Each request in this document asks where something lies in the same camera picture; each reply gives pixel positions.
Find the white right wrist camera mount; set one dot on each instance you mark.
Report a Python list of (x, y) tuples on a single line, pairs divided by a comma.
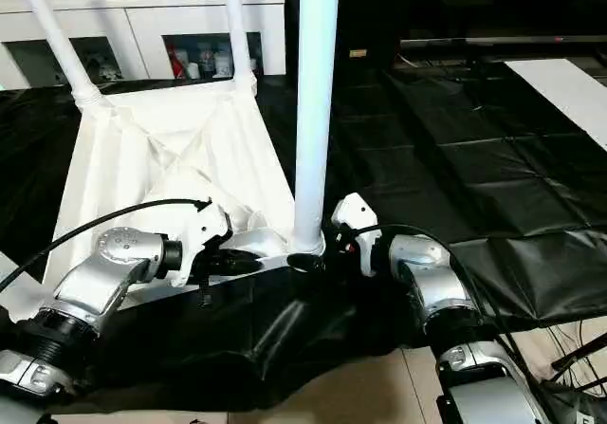
[(358, 215)]

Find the small yellow label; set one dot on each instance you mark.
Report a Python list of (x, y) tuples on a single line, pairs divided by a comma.
[(359, 53)]

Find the black work surface mat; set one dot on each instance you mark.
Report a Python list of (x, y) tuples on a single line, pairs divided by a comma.
[(474, 182)]

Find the black tripod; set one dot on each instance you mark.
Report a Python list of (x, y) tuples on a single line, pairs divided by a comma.
[(581, 352)]

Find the white glass-door cabinet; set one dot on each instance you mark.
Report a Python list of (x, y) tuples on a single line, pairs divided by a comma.
[(142, 21)]

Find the white plastic table top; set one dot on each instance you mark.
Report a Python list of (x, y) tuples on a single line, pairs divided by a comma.
[(142, 158)]

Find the dark grey tripod base bag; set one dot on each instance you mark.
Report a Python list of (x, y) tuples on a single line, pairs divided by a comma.
[(569, 402)]

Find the white flat board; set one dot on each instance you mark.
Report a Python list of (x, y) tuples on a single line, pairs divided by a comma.
[(564, 97)]

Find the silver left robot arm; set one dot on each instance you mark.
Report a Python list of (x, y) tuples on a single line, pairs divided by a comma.
[(95, 277)]

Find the black metal bar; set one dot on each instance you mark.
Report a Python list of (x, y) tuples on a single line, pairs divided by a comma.
[(498, 42)]

